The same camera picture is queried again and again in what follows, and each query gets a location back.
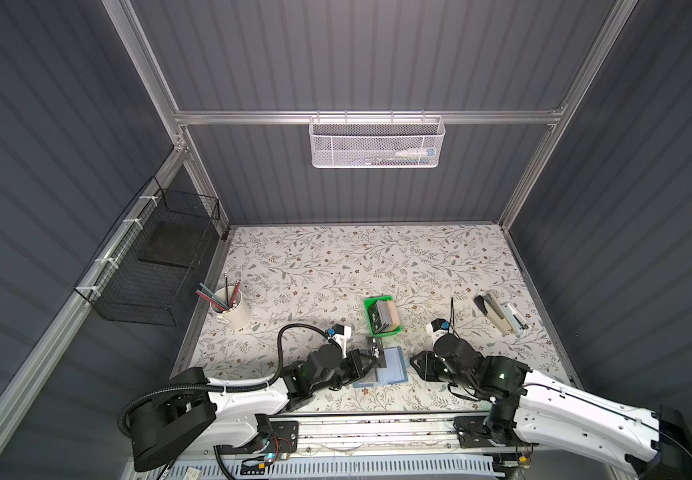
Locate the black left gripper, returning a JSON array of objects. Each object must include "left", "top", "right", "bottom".
[{"left": 310, "top": 349, "right": 378, "bottom": 398}]

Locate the white pencil cup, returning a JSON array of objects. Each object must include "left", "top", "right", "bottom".
[{"left": 208, "top": 286, "right": 251, "bottom": 330}]

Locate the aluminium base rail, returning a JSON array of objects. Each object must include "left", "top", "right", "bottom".
[{"left": 213, "top": 411, "right": 533, "bottom": 457}]

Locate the white mesh wall basket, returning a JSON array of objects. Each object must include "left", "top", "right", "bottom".
[{"left": 308, "top": 114, "right": 446, "bottom": 169}]

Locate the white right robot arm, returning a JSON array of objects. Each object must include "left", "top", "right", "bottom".
[{"left": 410, "top": 333, "right": 692, "bottom": 479}]

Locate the black corrugated left cable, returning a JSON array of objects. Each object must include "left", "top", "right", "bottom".
[{"left": 116, "top": 322, "right": 330, "bottom": 439}]

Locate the blue leather card holder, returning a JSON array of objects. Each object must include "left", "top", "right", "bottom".
[{"left": 353, "top": 346, "right": 408, "bottom": 389}]

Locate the white tube in basket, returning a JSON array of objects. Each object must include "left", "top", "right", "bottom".
[{"left": 394, "top": 147, "right": 437, "bottom": 162}]

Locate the red pencil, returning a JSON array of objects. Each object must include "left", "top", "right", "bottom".
[{"left": 230, "top": 279, "right": 242, "bottom": 308}]

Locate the black wire basket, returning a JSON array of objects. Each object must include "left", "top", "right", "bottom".
[{"left": 75, "top": 181, "right": 222, "bottom": 327}]

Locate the stack of cards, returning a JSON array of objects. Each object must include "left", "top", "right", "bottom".
[{"left": 368, "top": 300, "right": 400, "bottom": 334}]

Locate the green plastic card tray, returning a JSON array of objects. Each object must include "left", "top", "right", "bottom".
[{"left": 364, "top": 296, "right": 402, "bottom": 338}]

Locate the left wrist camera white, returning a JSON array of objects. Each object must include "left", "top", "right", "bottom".
[{"left": 327, "top": 324, "right": 353, "bottom": 357}]

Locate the green pencil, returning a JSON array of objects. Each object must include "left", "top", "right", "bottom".
[{"left": 198, "top": 283, "right": 229, "bottom": 311}]

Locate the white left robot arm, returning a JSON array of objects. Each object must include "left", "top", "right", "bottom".
[{"left": 118, "top": 343, "right": 376, "bottom": 472}]

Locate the beige black stapler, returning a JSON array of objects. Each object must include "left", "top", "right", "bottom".
[{"left": 474, "top": 293, "right": 515, "bottom": 336}]

